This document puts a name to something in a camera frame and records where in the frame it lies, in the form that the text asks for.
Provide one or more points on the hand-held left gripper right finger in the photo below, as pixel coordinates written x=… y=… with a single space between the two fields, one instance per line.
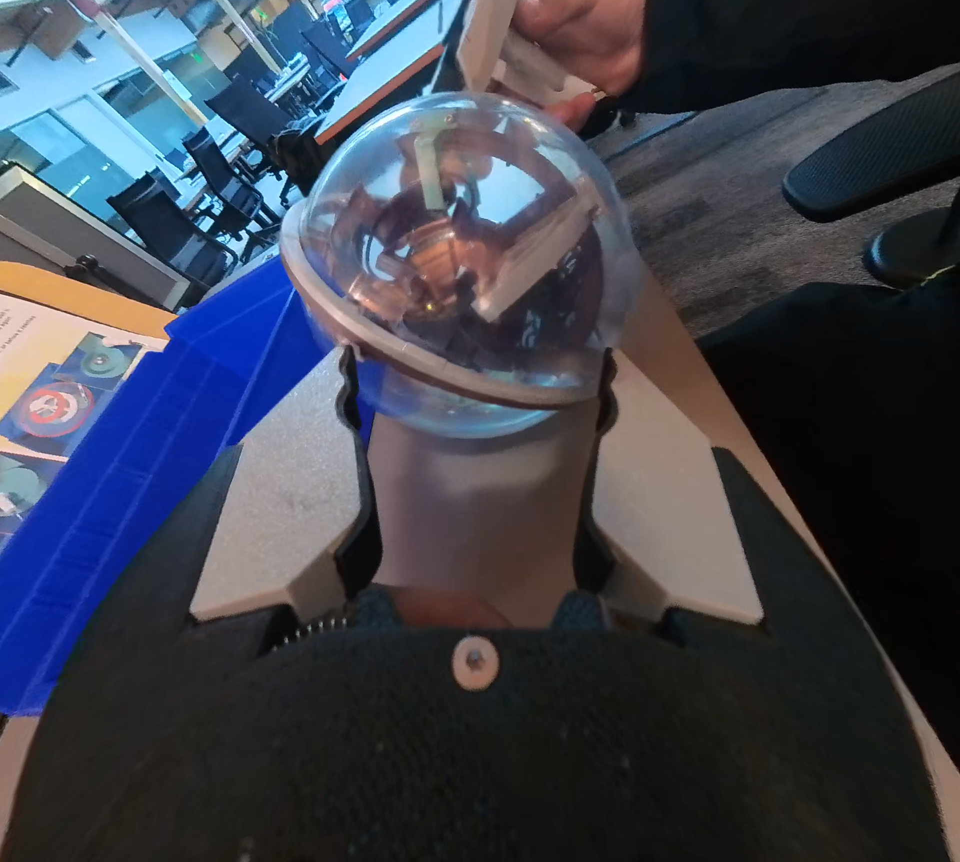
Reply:
x=660 y=502

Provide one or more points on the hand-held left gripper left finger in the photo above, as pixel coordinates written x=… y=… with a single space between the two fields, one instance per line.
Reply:
x=285 y=502

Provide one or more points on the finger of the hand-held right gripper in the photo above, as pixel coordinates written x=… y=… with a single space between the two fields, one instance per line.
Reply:
x=487 y=22

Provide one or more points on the blue plastic bin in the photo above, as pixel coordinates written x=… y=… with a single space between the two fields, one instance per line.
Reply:
x=112 y=502

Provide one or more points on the clear plastic maze ball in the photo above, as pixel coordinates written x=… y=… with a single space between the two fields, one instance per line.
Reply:
x=450 y=240

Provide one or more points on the person's right forearm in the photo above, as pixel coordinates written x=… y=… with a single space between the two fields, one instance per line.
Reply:
x=787 y=0

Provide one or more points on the person's right hand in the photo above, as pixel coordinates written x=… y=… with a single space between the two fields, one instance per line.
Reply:
x=592 y=22

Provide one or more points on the white desk with orange edge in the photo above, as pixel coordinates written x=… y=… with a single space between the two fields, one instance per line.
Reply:
x=405 y=30

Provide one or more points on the black mesh chair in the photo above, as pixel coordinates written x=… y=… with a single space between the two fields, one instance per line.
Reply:
x=165 y=225
x=247 y=112
x=225 y=180

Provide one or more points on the printed instruction sheet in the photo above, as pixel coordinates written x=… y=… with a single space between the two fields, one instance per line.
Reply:
x=45 y=367

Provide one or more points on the grey partition panel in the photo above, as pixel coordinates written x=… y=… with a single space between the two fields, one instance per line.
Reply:
x=75 y=232

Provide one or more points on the black office chair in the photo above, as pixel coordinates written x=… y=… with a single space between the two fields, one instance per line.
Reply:
x=877 y=165

